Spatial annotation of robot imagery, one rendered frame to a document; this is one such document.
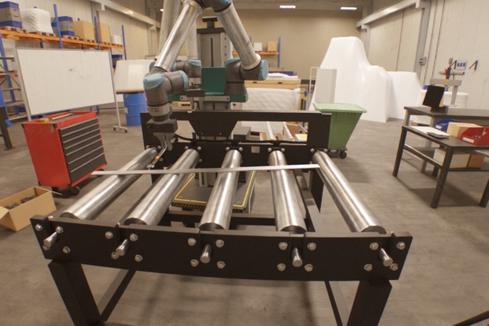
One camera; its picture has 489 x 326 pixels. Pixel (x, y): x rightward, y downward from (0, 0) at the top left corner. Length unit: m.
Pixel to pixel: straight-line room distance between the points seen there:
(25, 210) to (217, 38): 2.51
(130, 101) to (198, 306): 5.78
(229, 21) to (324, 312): 1.87
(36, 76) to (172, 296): 4.76
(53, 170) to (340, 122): 3.99
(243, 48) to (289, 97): 3.26
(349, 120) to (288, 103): 1.38
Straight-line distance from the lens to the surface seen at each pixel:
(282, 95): 4.75
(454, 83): 4.37
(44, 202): 3.14
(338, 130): 3.97
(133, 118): 6.87
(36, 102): 5.61
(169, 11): 1.80
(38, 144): 3.34
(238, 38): 1.52
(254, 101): 4.95
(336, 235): 0.82
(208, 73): 2.00
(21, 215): 3.07
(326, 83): 5.04
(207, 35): 2.11
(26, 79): 5.57
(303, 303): 1.80
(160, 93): 1.03
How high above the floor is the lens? 1.43
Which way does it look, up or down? 18 degrees down
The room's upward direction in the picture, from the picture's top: straight up
